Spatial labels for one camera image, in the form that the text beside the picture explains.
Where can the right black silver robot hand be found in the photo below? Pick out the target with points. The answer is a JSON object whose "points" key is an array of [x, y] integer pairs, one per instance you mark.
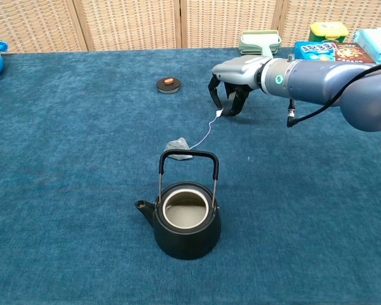
{"points": [[238, 71]]}

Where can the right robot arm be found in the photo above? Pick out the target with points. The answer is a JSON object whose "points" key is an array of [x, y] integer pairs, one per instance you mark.
{"points": [[320, 79]]}

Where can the black teapot lid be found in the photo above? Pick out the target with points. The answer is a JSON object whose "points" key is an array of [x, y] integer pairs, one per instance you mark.
{"points": [[168, 87]]}

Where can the green lint roller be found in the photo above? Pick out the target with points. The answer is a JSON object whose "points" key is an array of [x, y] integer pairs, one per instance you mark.
{"points": [[257, 43]]}

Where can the blue cookie box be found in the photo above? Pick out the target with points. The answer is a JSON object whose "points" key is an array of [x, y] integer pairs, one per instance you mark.
{"points": [[314, 51]]}

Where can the yellow lidded container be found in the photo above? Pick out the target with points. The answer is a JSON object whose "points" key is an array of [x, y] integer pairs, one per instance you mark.
{"points": [[328, 31]]}

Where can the bamboo folding screen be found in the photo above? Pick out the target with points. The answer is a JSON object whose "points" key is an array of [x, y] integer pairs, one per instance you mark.
{"points": [[130, 22]]}

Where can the light blue wipes pack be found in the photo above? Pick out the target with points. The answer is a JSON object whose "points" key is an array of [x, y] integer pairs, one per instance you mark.
{"points": [[374, 43]]}

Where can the blue table cloth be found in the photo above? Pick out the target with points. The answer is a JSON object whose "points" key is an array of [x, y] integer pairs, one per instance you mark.
{"points": [[66, 174]]}

